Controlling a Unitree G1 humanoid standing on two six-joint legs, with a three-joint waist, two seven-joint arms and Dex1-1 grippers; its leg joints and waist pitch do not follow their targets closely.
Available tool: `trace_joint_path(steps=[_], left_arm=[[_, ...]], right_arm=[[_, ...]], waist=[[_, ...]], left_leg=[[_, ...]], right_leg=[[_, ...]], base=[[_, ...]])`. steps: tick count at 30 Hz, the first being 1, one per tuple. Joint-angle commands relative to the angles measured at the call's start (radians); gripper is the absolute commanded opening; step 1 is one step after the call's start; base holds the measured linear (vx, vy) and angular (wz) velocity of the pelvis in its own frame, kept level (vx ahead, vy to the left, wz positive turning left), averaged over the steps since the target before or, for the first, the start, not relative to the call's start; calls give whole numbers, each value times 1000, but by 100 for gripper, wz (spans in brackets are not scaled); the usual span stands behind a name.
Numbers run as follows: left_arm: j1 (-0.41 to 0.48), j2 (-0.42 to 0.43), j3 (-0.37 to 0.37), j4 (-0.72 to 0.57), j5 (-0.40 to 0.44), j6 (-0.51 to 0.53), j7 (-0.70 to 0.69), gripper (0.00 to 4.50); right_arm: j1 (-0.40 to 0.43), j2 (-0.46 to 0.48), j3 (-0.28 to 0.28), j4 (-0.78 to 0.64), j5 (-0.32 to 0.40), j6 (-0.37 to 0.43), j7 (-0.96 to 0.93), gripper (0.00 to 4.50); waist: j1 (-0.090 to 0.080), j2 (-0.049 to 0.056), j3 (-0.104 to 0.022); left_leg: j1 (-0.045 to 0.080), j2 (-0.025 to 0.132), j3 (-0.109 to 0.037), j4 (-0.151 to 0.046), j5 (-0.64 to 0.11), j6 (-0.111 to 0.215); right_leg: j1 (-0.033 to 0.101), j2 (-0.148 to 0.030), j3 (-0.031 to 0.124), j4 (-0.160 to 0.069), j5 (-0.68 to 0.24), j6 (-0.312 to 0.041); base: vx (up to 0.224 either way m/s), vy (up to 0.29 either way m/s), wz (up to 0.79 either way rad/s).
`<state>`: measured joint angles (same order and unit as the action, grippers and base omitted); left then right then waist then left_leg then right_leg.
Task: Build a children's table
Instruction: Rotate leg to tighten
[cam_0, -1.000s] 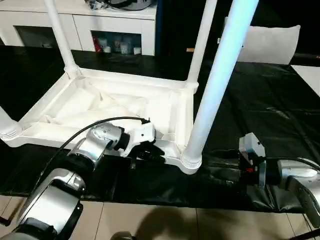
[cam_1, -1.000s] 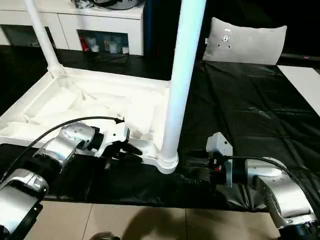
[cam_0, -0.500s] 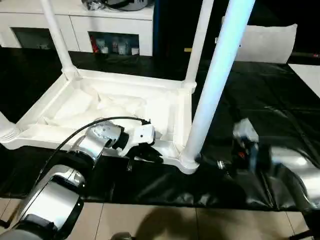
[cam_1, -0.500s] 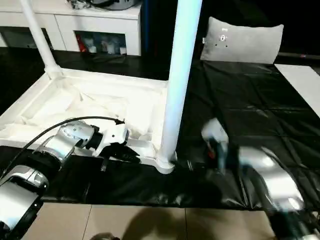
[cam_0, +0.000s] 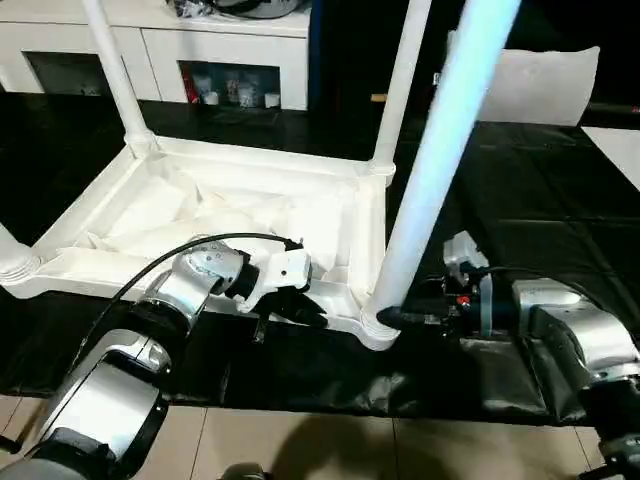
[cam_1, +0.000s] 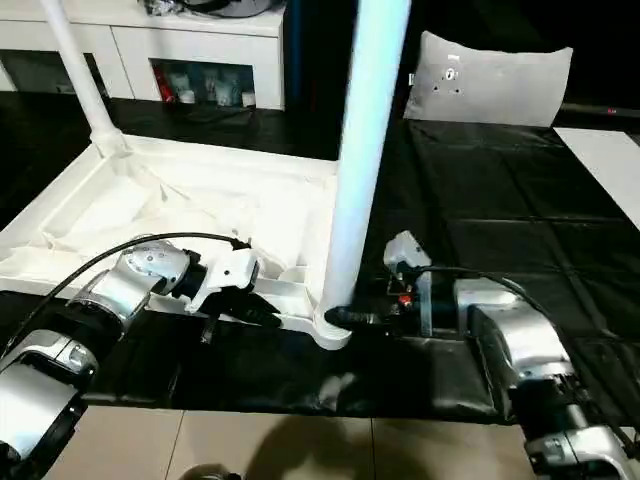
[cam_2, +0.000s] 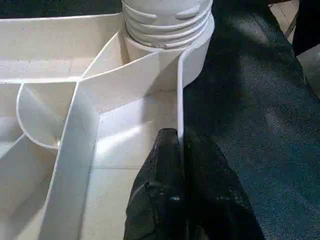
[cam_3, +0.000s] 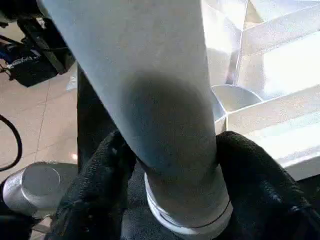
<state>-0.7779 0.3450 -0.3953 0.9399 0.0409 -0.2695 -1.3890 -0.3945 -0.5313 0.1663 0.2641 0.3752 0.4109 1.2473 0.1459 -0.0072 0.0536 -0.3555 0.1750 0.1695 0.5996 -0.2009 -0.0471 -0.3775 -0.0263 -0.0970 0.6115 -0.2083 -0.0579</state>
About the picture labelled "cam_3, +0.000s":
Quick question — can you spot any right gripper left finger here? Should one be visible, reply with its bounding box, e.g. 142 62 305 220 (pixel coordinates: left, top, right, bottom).
48 129 137 240

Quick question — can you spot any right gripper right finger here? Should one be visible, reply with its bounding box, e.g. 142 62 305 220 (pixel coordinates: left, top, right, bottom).
214 131 320 240

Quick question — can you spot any white plastic table top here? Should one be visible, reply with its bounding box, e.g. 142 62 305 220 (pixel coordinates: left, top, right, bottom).
144 0 320 236

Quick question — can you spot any white plastic table leg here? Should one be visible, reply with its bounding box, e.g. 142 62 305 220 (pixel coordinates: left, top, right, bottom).
41 0 235 236

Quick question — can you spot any black floor power box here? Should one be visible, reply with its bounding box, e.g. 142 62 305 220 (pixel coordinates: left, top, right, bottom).
4 41 60 88

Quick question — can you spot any black floor cable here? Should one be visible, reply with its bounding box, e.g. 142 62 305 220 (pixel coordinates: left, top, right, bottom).
0 113 23 172

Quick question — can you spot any black metal frame bar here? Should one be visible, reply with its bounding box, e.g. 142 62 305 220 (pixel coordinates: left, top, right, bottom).
18 17 76 75

